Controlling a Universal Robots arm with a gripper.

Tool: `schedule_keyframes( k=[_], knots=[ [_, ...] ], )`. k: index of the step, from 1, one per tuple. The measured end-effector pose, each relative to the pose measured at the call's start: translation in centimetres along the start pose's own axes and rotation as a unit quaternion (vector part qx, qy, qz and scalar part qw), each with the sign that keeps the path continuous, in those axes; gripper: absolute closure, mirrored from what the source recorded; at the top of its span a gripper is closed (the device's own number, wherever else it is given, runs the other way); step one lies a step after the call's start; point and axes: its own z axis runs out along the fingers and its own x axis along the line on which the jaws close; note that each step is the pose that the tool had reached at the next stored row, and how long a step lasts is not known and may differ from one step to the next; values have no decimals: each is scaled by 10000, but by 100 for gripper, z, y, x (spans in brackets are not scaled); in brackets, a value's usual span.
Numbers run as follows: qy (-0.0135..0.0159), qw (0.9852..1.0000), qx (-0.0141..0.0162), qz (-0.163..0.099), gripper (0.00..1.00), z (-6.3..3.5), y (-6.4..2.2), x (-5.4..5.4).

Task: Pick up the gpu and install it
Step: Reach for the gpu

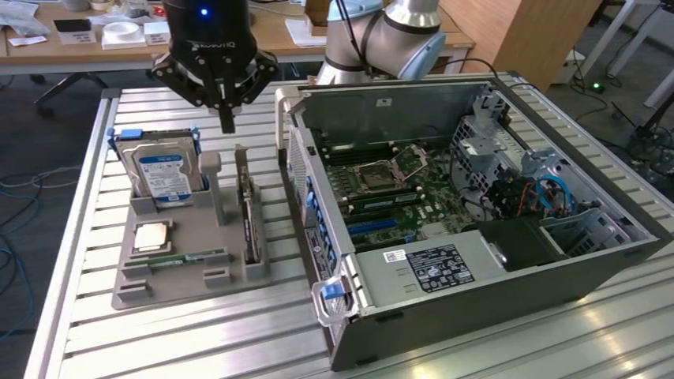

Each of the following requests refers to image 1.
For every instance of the low-profile Nvidia graphics card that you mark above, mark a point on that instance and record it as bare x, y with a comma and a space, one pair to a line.
251, 229

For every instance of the brown cardboard box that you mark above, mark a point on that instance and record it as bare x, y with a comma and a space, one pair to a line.
315, 12

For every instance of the blue expansion slot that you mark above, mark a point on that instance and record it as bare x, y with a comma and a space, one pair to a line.
371, 226

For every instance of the clear plastic bag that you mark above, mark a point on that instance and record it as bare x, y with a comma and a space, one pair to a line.
22, 19

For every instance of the hard disk in blue caddy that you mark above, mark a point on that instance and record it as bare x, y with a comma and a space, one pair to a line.
157, 173

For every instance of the wooden desk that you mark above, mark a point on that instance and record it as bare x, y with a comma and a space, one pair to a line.
273, 39
30, 55

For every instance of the perforated metal drive cage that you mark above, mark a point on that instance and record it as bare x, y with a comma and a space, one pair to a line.
476, 169

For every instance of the white box with red button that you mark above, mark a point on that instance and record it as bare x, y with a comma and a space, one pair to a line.
574, 71

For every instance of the grey cup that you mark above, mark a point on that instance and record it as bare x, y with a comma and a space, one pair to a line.
76, 4

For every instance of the black and white box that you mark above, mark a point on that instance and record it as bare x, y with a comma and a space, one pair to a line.
73, 37

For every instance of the open dark grey PC case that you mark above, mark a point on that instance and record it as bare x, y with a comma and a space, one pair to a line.
474, 316

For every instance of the white square base plate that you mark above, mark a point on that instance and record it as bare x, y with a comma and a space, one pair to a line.
123, 45

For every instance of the black tripod stand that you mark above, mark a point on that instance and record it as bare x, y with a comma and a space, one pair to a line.
643, 132

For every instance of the stack of white papers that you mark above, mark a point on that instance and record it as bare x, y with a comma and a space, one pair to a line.
303, 33

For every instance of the white table frame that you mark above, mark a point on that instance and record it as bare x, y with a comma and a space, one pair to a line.
602, 39

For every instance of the beige tape roll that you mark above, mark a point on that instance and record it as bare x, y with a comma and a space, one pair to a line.
100, 4

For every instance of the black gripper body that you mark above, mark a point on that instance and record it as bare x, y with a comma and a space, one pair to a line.
211, 27

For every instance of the grey power supply unit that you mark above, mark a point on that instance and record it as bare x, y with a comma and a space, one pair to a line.
389, 284

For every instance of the green Dell motherboard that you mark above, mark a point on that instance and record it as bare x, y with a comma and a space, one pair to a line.
436, 197

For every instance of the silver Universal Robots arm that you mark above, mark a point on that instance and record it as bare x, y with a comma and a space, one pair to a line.
405, 23

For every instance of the CPU socket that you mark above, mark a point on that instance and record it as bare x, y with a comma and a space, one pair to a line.
376, 177

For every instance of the red and white card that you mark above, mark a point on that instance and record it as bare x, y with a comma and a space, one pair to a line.
25, 41

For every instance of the grey plastic parts rack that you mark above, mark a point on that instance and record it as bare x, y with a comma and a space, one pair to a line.
184, 292

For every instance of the white labelled box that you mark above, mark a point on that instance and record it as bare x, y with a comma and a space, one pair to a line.
155, 31

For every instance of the wooden cabinet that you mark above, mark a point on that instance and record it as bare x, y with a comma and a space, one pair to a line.
547, 39

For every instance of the black office chair base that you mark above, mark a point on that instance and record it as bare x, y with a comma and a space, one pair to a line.
68, 87

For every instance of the metal disk bay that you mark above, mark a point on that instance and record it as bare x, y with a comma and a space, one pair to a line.
584, 233

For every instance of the green RAM stick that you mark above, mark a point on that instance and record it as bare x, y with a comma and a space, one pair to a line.
384, 201
184, 258

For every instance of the small dark object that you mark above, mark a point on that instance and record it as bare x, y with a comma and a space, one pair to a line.
136, 12

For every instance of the silver metal bracket plate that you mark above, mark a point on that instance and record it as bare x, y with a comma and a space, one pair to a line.
476, 147

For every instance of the power strip with green light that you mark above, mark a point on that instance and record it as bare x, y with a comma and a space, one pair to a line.
596, 86

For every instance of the silver CPU chip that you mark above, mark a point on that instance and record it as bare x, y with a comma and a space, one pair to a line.
149, 237

